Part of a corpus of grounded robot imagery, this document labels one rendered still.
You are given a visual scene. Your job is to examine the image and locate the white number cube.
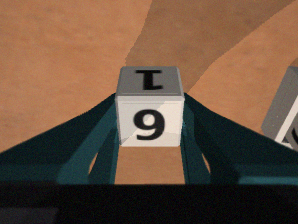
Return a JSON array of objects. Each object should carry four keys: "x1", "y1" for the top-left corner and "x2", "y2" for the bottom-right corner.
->
[
  {"x1": 285, "y1": 112, "x2": 298, "y2": 151},
  {"x1": 115, "y1": 66, "x2": 185, "y2": 147}
]

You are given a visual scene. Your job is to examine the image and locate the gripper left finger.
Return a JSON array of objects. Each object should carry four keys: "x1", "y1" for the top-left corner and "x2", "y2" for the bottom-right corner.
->
[{"x1": 0, "y1": 93, "x2": 119, "y2": 184}]

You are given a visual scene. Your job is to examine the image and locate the white rectangular tray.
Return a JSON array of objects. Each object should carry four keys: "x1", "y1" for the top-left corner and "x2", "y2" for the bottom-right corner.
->
[{"x1": 261, "y1": 66, "x2": 298, "y2": 149}]

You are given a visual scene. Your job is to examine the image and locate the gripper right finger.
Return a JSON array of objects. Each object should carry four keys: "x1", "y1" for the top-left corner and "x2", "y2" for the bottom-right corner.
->
[{"x1": 180, "y1": 93, "x2": 298, "y2": 185}]

